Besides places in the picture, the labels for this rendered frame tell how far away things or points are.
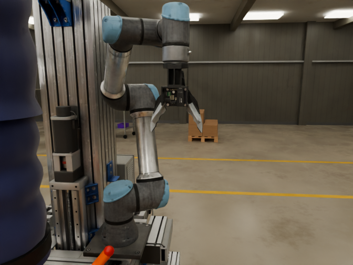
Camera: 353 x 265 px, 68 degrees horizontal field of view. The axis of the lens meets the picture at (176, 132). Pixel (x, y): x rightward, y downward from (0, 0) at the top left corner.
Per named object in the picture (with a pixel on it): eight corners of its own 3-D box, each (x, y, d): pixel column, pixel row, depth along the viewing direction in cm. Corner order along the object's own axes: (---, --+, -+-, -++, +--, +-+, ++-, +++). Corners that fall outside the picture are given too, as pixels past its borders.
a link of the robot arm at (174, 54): (164, 49, 76) (191, 49, 75) (164, 65, 77) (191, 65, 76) (160, 46, 69) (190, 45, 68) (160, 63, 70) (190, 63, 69)
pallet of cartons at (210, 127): (188, 142, 755) (188, 113, 740) (188, 133, 888) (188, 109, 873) (221, 142, 749) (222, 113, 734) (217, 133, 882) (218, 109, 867)
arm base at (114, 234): (108, 226, 117) (107, 205, 115) (142, 227, 115) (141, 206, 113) (95, 246, 102) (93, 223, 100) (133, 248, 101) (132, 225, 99)
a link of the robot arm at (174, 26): (183, 10, 76) (195, 2, 68) (182, 49, 78) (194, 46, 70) (156, 7, 73) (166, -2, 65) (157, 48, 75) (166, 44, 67)
